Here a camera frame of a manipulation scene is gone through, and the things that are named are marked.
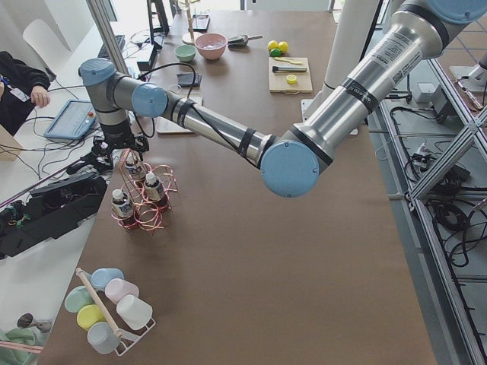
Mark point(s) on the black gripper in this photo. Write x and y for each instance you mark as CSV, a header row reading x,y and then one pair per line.
x,y
115,137

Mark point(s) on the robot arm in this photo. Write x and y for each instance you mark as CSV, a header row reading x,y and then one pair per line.
x,y
291,164

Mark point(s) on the tea bottle in basket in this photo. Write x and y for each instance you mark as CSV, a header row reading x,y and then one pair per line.
x,y
154,190
123,208

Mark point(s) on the blue teach pendant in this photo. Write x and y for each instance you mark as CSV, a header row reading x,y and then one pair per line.
x,y
73,121

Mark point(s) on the cream serving tray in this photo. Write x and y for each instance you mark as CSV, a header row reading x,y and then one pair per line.
x,y
166,127

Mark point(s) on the grey folded cloth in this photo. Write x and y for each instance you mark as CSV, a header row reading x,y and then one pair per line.
x,y
189,79

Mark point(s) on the green bowl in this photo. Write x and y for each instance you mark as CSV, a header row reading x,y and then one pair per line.
x,y
185,53

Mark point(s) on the wooden cup tree stand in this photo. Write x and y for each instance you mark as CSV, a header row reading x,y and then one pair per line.
x,y
190,36

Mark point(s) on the pink bowl with ice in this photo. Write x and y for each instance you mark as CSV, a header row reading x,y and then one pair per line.
x,y
211,46

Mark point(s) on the white cup rack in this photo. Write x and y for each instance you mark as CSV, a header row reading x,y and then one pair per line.
x,y
109,309

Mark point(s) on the metal ice scoop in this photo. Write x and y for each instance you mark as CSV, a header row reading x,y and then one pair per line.
x,y
242,40

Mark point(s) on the metal muddler black tip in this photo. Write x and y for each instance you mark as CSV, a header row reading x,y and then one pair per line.
x,y
288,69

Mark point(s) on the yellow lemon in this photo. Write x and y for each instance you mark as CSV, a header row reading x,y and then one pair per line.
x,y
272,44

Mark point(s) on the wooden cutting board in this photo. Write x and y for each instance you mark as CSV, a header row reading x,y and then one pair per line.
x,y
277,81

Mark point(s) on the yellow plastic knife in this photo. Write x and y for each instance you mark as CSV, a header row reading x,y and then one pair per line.
x,y
289,61

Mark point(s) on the half lemon slice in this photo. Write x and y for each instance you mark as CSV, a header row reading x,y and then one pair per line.
x,y
291,79

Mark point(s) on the green lime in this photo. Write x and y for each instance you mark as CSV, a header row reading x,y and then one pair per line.
x,y
283,46

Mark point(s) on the copper wire bottle basket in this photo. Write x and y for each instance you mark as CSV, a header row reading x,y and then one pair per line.
x,y
148,216

